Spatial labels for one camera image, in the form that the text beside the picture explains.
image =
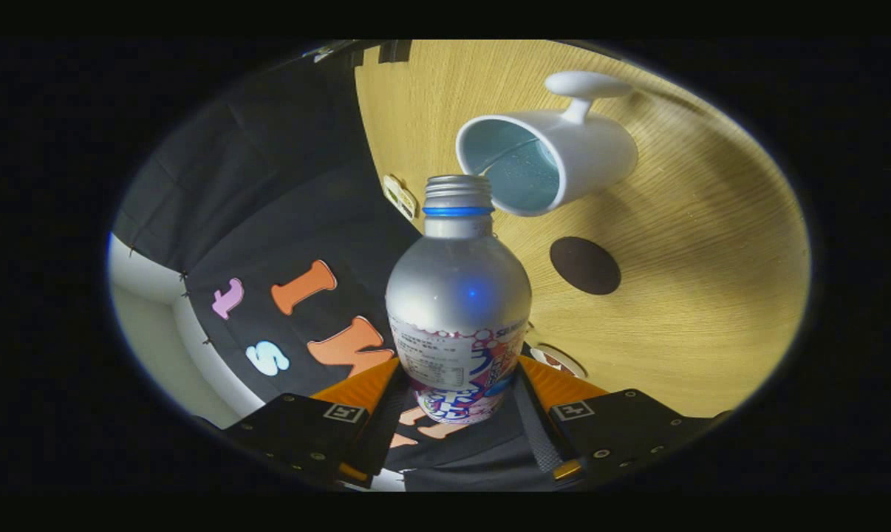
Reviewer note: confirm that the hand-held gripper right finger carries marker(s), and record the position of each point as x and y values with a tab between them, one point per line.
536	432

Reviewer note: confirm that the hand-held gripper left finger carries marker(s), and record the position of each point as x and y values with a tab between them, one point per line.
383	421

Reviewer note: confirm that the silver juice bottle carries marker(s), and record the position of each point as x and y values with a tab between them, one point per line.
456	288

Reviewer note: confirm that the brown round coaster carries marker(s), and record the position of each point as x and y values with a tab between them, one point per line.
586	266

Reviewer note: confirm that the white cup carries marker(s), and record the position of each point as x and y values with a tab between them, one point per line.
601	151

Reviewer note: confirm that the white oval plate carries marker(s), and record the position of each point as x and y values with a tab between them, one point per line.
564	360

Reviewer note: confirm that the wooden table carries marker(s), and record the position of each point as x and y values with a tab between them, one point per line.
697	295

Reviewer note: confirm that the small white divided tray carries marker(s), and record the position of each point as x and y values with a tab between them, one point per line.
400	197

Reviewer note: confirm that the black backdrop cloth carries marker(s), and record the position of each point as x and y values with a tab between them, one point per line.
283	192

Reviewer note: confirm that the black table clamp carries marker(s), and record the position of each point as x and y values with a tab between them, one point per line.
354	58
395	51

